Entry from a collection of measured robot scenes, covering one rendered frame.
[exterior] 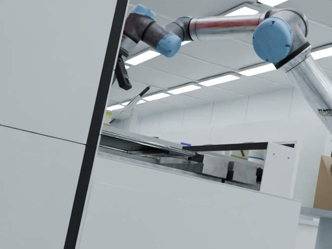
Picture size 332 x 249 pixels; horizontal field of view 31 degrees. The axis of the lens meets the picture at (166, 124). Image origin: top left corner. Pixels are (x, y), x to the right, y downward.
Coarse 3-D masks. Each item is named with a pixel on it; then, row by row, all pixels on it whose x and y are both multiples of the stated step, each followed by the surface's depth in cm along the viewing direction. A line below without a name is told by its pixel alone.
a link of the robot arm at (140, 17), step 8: (136, 8) 191; (144, 8) 190; (128, 16) 192; (136, 16) 190; (144, 16) 190; (152, 16) 191; (128, 24) 191; (136, 24) 190; (144, 24) 189; (128, 32) 190; (136, 32) 191; (136, 40) 192
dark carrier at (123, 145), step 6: (102, 138) 174; (108, 138) 171; (114, 138) 168; (102, 144) 193; (108, 144) 189; (114, 144) 185; (120, 144) 181; (126, 144) 177; (132, 144) 174; (138, 144) 171; (126, 150) 197
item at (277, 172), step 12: (216, 144) 189; (276, 144) 163; (276, 156) 162; (288, 156) 164; (264, 168) 161; (276, 168) 162; (288, 168) 164; (264, 180) 161; (276, 180) 162; (288, 180) 163; (264, 192) 160; (276, 192) 162; (288, 192) 163
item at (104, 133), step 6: (102, 132) 160; (108, 132) 160; (120, 138) 162; (126, 138) 162; (132, 138) 163; (144, 144) 164; (150, 144) 165; (156, 144) 165; (162, 144) 167; (168, 150) 167; (174, 150) 167; (180, 150) 168; (186, 150) 169; (192, 156) 170
